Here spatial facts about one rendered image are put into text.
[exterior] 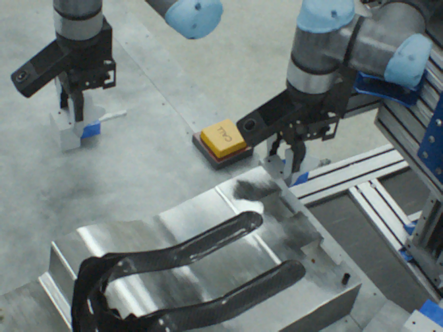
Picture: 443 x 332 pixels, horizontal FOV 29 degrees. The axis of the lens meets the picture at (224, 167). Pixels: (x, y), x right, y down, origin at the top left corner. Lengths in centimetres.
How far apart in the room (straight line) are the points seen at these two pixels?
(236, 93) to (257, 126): 148
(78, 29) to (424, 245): 105
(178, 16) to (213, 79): 163
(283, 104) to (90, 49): 32
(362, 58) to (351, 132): 155
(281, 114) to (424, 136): 43
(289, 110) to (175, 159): 27
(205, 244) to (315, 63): 31
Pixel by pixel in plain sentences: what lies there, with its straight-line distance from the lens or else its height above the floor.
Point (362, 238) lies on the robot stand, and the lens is 224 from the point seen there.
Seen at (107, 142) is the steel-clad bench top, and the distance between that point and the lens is 154.
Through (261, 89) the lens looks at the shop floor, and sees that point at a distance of 285.
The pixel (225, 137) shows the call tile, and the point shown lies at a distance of 152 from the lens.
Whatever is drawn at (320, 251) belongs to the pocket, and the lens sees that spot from 135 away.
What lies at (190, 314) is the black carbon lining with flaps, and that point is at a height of 90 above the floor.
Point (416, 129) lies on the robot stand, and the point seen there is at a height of 77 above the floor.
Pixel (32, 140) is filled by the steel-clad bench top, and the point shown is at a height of 80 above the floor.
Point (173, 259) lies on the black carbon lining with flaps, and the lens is 129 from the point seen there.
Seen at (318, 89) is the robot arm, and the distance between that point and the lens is 130.
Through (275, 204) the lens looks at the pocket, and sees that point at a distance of 140.
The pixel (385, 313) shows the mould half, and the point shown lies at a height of 86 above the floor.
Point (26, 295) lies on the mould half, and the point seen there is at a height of 86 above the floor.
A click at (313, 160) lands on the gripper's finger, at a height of 89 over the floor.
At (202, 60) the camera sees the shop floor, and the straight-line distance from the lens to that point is 292.
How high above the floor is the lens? 193
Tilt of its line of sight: 48 degrees down
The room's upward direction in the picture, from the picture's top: 9 degrees clockwise
